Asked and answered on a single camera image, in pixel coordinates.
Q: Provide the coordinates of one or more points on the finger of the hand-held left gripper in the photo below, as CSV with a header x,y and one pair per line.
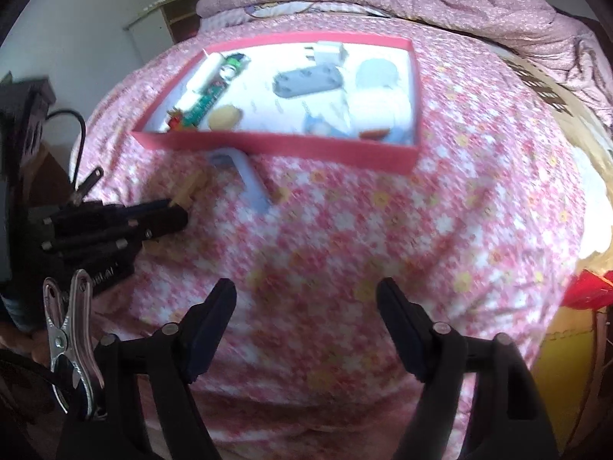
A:
x,y
163,215
96,254

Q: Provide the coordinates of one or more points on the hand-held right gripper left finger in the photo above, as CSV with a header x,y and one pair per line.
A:
x,y
210,330

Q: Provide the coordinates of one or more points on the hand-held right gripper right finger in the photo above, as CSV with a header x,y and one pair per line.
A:
x,y
402,330

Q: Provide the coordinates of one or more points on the wooden clothespin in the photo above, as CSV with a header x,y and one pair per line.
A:
x,y
191,189

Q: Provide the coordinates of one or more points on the yellow ball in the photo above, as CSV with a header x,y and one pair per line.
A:
x,y
225,117

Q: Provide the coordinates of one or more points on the white tube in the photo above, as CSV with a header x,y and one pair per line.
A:
x,y
203,76

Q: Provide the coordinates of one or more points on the pink shallow box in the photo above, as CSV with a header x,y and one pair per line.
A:
x,y
297,146

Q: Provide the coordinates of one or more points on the white earbuds case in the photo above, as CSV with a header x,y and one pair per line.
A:
x,y
378,108

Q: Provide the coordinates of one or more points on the white charger plug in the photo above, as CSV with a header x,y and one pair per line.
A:
x,y
328,52

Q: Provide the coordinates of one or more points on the person's left hand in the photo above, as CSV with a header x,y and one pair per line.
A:
x,y
19,342

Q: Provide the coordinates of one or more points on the lavender plastic piece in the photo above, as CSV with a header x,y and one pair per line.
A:
x,y
249,177

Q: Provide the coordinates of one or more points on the red figurine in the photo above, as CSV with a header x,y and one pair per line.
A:
x,y
177,122

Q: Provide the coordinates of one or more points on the pink floral bed sheet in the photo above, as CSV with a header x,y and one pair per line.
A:
x,y
359,230

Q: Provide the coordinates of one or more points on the green lighter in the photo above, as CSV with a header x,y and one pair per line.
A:
x,y
215,91

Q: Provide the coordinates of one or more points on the yellow object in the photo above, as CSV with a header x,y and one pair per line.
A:
x,y
565,369

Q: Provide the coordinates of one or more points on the pale open shelf cabinet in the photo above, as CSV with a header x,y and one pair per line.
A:
x,y
182,14

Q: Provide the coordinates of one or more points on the cartoon print pillow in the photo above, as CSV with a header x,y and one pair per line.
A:
x,y
277,9

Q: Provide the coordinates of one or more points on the bamboo mat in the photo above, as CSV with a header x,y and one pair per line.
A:
x,y
550,91

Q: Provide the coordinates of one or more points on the pink quilt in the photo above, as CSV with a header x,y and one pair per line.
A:
x,y
455,5

